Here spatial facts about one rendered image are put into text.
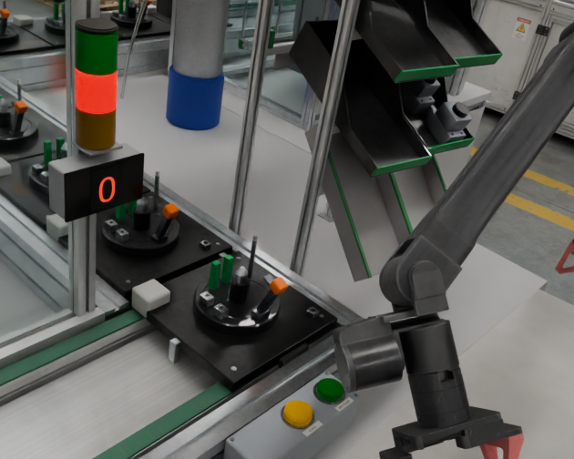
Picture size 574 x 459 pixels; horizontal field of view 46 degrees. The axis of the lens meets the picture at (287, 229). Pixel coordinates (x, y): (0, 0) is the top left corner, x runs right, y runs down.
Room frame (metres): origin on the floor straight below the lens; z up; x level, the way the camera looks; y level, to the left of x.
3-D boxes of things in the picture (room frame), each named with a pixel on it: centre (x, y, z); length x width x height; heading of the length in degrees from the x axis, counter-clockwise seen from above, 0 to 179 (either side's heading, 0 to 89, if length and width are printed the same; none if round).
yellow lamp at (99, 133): (0.79, 0.27, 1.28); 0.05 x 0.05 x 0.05
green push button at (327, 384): (0.73, -0.10, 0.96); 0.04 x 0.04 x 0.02
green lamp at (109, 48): (0.79, 0.27, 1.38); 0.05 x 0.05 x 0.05
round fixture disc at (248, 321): (0.87, 0.06, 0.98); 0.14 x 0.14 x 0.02
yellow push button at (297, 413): (0.67, -0.06, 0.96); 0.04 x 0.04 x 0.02
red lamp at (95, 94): (0.79, 0.27, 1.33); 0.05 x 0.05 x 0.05
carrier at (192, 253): (1.02, 0.26, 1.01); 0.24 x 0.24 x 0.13; 53
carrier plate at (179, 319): (0.87, 0.06, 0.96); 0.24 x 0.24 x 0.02; 53
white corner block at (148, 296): (0.85, 0.19, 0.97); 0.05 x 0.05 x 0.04; 53
